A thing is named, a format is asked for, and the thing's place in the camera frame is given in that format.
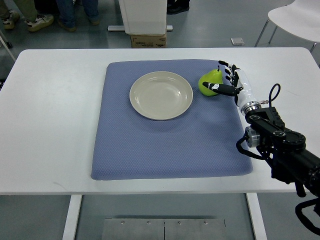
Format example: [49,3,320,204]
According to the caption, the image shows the grey floor socket cover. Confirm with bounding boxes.
[230,37,245,46]

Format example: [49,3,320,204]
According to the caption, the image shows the green pear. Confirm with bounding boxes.
[198,65,223,97]

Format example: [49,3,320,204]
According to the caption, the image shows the person in khaki trousers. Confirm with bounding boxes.
[0,0,54,32]

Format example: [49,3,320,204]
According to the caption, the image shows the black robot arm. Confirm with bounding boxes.
[236,103,320,235]

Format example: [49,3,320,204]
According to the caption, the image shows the white table leg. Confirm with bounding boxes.
[62,194,83,240]
[245,193,267,240]

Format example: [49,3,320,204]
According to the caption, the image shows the black shoes person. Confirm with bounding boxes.
[166,0,190,15]

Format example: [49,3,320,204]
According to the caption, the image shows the grey chair leg left edge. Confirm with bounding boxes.
[0,30,16,62]

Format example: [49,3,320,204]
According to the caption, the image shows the blue quilted mat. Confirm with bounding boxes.
[91,59,253,180]

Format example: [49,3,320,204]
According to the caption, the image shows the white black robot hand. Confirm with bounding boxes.
[200,60,261,115]

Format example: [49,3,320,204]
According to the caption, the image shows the brown cardboard box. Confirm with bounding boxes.
[130,33,167,49]

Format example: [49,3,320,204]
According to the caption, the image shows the metal floor plate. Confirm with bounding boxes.
[102,218,227,240]

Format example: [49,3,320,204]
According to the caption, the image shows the white table right leg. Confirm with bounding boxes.
[245,193,267,240]

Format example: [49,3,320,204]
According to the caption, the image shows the white table left leg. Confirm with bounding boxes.
[62,194,83,240]

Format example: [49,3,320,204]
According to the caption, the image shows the white chair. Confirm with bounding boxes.
[254,0,320,52]

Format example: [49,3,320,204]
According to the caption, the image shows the person in blue jeans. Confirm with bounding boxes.
[55,0,100,32]

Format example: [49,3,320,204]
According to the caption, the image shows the beige round plate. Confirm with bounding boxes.
[129,71,193,121]

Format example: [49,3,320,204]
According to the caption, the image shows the white cabinet on stand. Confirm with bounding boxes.
[107,0,173,36]

